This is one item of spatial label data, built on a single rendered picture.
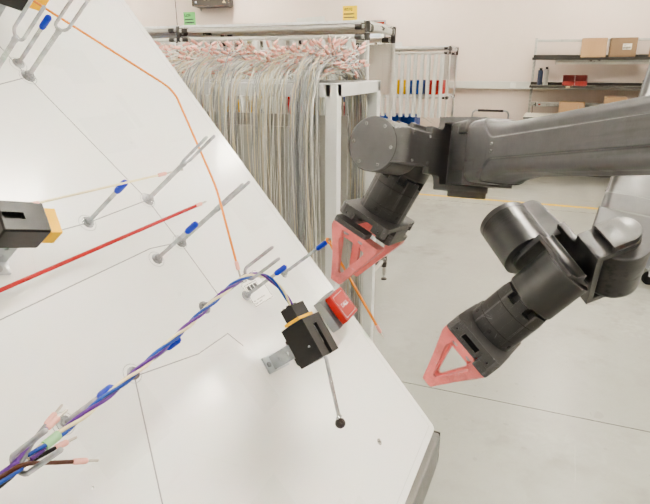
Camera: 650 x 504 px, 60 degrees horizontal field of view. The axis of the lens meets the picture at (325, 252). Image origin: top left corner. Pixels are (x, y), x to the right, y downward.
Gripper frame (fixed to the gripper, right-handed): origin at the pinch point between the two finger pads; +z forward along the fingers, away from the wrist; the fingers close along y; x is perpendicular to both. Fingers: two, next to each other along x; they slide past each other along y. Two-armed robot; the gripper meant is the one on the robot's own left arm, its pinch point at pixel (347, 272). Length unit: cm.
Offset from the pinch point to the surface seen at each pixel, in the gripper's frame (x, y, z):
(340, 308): -2.4, -15.6, 12.2
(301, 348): 0.6, 3.4, 11.0
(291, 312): -3.2, 2.6, 8.1
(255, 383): -1.6, 6.5, 17.5
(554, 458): 67, -161, 80
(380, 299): -49, -278, 116
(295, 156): -40, -53, 5
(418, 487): 23.1, -12.9, 27.6
